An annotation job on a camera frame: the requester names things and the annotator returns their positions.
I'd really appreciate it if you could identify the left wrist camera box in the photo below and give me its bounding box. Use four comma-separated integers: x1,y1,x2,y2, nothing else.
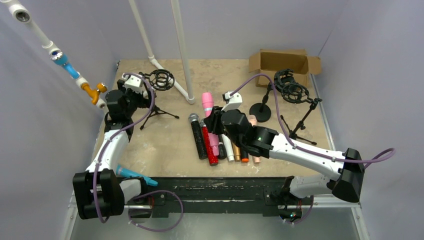
122,74,144,93

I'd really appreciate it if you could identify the plain black microphone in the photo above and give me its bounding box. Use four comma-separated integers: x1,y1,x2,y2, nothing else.
218,135,227,160

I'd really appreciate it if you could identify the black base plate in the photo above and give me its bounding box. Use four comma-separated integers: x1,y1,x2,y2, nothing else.
128,177,313,218

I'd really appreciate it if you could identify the peach pink microphone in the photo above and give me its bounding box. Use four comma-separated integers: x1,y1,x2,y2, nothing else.
247,114,262,165

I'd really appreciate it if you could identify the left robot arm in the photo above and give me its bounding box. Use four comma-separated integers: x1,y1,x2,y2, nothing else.
72,88,153,223

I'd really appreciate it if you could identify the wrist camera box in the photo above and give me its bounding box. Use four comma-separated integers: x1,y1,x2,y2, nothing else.
122,74,144,93
222,91,243,112

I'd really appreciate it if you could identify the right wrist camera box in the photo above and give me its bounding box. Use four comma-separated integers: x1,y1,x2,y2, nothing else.
222,91,243,112

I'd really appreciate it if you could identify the blue microphone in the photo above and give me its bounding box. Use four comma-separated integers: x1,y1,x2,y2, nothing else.
115,165,158,187

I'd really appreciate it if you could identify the white microphone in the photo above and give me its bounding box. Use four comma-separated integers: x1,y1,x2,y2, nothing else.
220,134,235,163

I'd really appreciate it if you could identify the overhead pipe with fittings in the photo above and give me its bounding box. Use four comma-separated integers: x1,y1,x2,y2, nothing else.
0,0,108,111

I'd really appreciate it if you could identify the black orange-tipped microphone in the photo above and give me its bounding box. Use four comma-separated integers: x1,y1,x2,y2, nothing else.
240,148,249,163

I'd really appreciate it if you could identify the round base mic stand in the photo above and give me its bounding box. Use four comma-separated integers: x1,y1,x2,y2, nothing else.
249,68,296,123

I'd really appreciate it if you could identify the aluminium rail frame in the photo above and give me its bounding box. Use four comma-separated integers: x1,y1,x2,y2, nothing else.
71,59,349,225

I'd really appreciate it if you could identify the black glitter microphone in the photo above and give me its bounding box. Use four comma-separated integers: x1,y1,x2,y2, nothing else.
188,113,208,160

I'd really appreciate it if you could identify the white PVC pipe frame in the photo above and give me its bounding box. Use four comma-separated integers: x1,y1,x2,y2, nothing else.
125,0,196,106

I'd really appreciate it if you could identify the tripod mic stand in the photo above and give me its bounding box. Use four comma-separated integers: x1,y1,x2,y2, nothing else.
139,69,180,130
279,82,324,147

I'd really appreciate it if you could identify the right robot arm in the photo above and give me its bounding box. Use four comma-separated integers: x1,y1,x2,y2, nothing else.
204,106,365,203

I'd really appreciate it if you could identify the cardboard box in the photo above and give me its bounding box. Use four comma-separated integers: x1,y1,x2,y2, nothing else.
248,49,322,87

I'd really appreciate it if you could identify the red glitter microphone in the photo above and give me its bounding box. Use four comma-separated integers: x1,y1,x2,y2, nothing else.
199,118,219,166

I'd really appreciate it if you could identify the gold microphone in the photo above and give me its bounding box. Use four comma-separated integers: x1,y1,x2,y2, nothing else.
231,142,241,162

